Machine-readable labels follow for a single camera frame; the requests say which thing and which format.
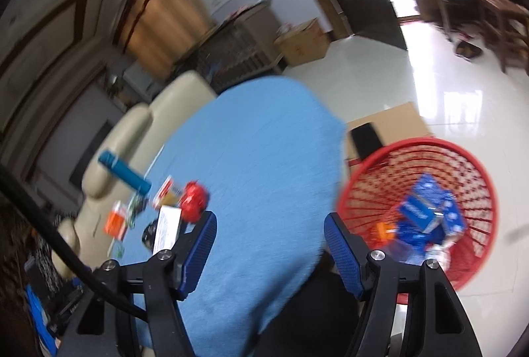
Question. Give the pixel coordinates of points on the red yellow medicine box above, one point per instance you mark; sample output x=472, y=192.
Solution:
x=169, y=194

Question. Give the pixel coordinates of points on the blue white tissue pack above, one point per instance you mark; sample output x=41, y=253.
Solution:
x=428, y=205

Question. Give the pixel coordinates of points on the blue table cloth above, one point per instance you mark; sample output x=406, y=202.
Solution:
x=270, y=156

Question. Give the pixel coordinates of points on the brown slipper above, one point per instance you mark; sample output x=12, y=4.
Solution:
x=467, y=50

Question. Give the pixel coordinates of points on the wooden chair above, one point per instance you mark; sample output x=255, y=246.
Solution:
x=503, y=27

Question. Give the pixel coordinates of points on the wooden slatted crib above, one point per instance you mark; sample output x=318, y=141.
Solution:
x=238, y=49

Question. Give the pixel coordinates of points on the orange curtain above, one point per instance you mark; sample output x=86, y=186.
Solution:
x=159, y=33

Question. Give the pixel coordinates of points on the flat cardboard box on floor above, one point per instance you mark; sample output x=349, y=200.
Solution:
x=392, y=125

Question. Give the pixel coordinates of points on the cream leather sofa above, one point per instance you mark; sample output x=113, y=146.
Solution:
x=136, y=139

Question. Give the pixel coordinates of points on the cardboard box by wall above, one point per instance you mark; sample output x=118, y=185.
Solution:
x=303, y=43

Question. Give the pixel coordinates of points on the long white medicine box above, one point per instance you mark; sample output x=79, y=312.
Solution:
x=167, y=230

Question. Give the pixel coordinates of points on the white paper ball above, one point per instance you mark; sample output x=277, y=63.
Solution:
x=441, y=254

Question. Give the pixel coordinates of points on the orange white medicine box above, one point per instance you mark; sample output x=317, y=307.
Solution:
x=116, y=223

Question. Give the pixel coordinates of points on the orange wrapper with red net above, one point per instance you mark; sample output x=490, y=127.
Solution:
x=384, y=233

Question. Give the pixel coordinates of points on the blue plastic bag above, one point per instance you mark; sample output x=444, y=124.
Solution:
x=410, y=244

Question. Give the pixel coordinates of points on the red plastic mesh basket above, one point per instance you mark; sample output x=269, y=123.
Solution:
x=381, y=182

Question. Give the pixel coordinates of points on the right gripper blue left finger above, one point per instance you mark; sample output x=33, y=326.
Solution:
x=194, y=250

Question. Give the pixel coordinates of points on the teal thermos bottle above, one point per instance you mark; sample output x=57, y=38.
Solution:
x=119, y=169

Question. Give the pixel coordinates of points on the black plastic bag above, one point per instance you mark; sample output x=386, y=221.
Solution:
x=149, y=234

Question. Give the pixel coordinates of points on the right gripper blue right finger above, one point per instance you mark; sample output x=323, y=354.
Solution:
x=350, y=254

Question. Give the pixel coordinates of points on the red plastic bag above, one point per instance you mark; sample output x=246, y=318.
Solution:
x=193, y=202

